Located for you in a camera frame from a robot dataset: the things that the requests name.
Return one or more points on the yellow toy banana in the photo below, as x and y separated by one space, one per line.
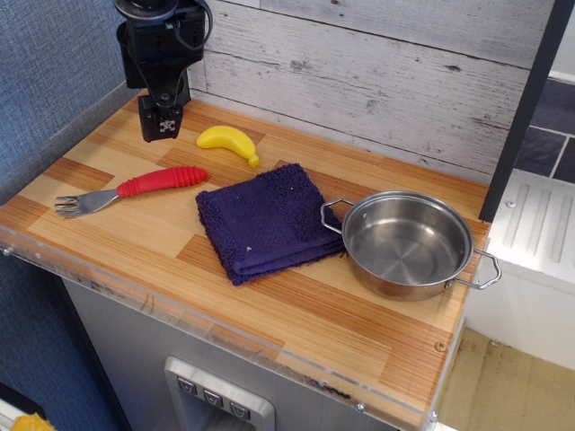
231 139

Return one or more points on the purple towel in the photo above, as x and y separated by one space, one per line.
267 224

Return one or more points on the grey toy dishwasher panel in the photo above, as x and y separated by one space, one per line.
204 401

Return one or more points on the black vertical post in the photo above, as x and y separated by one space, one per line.
545 55

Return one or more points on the red handled metal fork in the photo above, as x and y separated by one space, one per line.
170 178

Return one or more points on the yellow object bottom left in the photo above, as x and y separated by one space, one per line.
31 423

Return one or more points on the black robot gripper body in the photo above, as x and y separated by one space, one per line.
158 44

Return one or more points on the clear acrylic counter guard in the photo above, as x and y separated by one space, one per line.
327 353

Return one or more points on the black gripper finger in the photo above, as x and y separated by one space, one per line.
174 120
147 109

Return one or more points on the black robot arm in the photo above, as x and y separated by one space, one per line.
161 114

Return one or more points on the white toy sink drainboard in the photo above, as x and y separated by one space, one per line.
534 225

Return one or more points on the stainless steel pot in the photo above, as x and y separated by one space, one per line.
405 245

